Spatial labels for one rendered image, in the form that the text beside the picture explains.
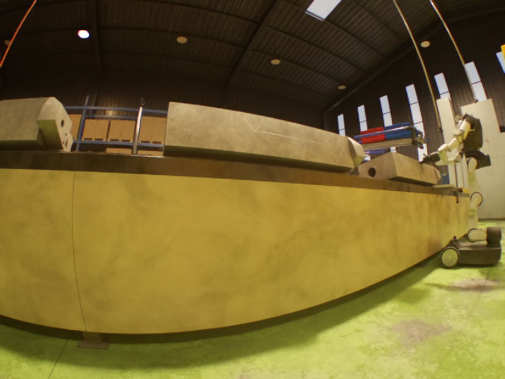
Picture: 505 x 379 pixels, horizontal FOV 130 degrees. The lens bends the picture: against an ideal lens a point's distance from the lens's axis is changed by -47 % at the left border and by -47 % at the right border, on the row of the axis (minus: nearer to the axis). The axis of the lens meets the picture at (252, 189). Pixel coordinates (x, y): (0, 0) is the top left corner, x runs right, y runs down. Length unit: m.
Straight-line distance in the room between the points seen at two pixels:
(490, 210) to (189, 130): 7.90
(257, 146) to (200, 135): 0.24
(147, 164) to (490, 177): 8.05
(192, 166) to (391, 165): 1.41
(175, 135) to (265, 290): 0.73
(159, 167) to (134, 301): 0.51
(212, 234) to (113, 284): 0.43
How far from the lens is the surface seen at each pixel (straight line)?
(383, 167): 1.81
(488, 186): 8.03
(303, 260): 1.06
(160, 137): 10.17
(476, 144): 2.58
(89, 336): 1.07
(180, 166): 0.83
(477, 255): 2.41
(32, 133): 1.02
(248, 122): 0.98
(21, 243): 1.01
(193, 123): 0.90
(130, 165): 0.83
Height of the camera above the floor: 0.59
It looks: 5 degrees up
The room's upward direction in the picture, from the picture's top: straight up
